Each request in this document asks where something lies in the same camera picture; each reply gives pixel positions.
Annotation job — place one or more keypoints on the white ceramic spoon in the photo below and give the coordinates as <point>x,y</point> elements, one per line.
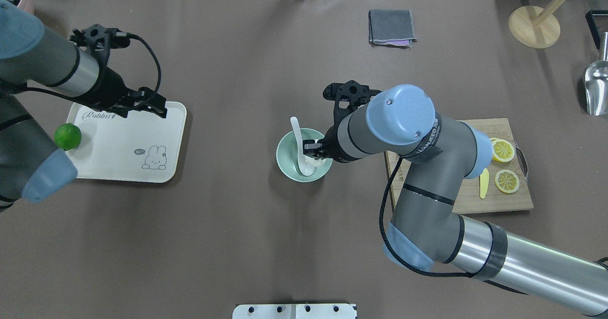
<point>305,168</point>

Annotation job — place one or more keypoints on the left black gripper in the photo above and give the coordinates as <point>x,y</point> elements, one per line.
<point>110,89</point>

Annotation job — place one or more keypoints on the light green ceramic bowl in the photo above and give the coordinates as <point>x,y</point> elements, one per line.
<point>286,159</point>

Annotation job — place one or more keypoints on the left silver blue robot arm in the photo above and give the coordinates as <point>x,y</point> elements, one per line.
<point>35,59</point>

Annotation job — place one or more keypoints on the white camera pole base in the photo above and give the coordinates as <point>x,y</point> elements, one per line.
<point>328,310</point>

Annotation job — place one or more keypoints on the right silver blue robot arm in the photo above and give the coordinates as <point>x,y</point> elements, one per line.
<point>443,171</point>

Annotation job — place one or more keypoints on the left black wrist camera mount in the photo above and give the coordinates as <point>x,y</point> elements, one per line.
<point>96,37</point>

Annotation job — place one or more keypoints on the metal scoop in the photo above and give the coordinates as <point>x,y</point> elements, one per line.
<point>596,82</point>

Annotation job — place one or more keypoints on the yellow plastic knife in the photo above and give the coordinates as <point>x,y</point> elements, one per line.
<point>483,183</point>

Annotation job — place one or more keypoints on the green lime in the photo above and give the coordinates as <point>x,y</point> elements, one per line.
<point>68,136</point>

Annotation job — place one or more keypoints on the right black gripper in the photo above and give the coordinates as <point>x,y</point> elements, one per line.
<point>334,146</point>

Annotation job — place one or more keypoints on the wooden cutting board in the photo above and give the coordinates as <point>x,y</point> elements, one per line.
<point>468,200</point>

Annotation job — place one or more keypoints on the folded grey cloth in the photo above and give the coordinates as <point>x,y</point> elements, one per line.
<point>391,27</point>

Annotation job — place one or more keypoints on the wooden mug tree stand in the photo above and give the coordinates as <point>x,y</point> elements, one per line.
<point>534,26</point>

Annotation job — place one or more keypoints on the left lemon slice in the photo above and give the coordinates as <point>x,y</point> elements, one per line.
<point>506,181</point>

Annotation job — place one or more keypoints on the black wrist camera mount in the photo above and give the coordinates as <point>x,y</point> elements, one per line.
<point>347,98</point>
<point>96,37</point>

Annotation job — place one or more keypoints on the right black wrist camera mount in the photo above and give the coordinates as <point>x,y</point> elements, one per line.
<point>347,98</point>

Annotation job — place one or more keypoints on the lemon slice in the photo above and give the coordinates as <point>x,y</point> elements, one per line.
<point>506,181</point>
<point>502,150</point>

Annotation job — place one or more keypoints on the right lemon slice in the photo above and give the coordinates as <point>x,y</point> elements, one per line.
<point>502,150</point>

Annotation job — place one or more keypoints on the cream rabbit tray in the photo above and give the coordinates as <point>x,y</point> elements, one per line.
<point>142,147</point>

